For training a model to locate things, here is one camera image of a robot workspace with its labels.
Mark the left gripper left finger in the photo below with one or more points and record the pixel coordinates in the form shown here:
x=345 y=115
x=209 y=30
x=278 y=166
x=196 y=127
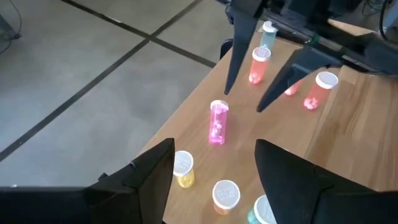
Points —
x=146 y=189

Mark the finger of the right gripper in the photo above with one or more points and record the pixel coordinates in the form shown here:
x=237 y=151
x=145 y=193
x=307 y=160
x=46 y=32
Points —
x=292 y=74
x=237 y=49

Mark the wooden shelf black metal frame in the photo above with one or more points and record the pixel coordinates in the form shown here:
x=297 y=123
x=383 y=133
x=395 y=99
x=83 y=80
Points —
x=248 y=149

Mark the pink medicine bottle white cap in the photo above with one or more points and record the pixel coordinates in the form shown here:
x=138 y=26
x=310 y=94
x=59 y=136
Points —
x=293 y=88
x=218 y=123

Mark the green medicine bottle white cap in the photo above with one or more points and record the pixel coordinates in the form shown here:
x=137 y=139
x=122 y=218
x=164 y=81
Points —
x=260 y=213

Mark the teal medicine bottle white cap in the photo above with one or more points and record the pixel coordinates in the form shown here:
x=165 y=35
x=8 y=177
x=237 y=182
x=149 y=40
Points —
x=268 y=35

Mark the red medicine bottle white cap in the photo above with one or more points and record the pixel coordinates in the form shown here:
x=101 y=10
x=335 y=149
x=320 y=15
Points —
x=259 y=66
x=320 y=91

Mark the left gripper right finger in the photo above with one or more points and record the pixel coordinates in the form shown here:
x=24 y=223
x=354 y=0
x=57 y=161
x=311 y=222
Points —
x=292 y=186

